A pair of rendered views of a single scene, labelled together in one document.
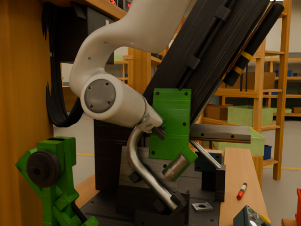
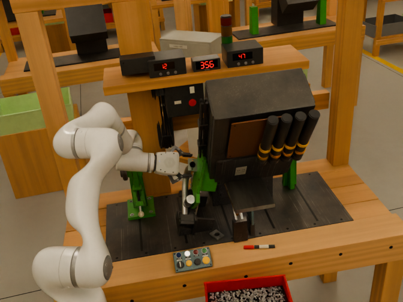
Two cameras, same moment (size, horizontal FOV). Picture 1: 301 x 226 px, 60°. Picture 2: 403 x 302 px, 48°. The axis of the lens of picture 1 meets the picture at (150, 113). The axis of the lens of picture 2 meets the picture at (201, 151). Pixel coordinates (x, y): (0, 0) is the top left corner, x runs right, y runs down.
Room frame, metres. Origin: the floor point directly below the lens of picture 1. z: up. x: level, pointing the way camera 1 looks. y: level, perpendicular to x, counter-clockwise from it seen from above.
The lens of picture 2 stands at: (0.12, -1.55, 2.21)
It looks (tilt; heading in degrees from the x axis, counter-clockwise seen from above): 30 degrees down; 66
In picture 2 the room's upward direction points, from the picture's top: 5 degrees counter-clockwise
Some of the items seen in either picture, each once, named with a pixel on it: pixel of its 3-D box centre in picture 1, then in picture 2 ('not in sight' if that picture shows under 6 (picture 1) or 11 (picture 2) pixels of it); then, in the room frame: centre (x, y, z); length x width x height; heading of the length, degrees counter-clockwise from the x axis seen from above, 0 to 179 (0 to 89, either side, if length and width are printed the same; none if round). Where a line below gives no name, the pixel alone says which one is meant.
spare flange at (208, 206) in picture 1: (202, 206); (216, 234); (0.77, -0.16, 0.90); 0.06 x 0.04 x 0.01; 102
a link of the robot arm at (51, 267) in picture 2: not in sight; (69, 280); (0.13, -0.45, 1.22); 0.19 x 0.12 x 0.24; 146
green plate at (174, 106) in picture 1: (172, 122); (205, 172); (0.79, -0.07, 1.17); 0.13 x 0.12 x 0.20; 163
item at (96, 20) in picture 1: (85, 38); (183, 95); (0.83, 0.20, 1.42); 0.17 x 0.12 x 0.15; 163
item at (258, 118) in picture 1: (209, 87); not in sight; (4.20, -0.94, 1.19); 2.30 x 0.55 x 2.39; 28
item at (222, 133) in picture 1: (191, 131); (243, 183); (0.93, -0.15, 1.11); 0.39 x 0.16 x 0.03; 73
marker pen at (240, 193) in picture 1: (242, 190); (259, 246); (0.89, -0.33, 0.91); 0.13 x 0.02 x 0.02; 151
